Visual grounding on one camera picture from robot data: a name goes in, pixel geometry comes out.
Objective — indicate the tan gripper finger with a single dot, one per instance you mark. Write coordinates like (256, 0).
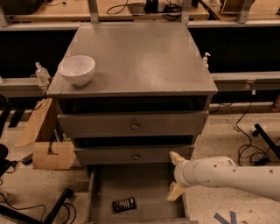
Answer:
(175, 191)
(175, 157)

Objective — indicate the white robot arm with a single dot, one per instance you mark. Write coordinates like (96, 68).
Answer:
(222, 172)

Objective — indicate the grey bottom drawer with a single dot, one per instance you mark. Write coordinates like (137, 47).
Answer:
(148, 184)

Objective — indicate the grey drawer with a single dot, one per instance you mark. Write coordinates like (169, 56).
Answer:
(130, 155)
(148, 184)
(133, 124)

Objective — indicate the grey middle drawer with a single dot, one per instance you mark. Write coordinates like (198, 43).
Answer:
(130, 155)

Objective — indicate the grey drawer cabinet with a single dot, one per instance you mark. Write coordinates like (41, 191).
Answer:
(140, 68)

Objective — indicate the grey top drawer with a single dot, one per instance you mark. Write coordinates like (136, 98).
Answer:
(133, 124)

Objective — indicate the small white pump bottle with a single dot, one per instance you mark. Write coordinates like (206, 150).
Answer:
(205, 59)

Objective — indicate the black stand leg right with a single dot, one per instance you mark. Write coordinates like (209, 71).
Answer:
(266, 138)

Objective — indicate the black stand leg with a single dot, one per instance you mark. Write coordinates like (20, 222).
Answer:
(266, 138)
(67, 193)

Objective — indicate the orange bottle on floor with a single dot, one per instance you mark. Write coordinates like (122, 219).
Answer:
(275, 107)

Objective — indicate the cardboard box piece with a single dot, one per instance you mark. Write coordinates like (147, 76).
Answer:
(53, 156)

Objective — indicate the white ceramic bowl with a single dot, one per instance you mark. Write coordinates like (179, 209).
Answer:
(78, 70)

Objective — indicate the clear sanitizer bottle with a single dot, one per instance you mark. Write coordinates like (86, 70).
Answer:
(42, 74)

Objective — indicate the black chair base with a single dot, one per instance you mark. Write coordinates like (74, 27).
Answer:
(8, 158)

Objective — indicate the wooden desk in back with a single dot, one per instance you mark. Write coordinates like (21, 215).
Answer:
(109, 10)

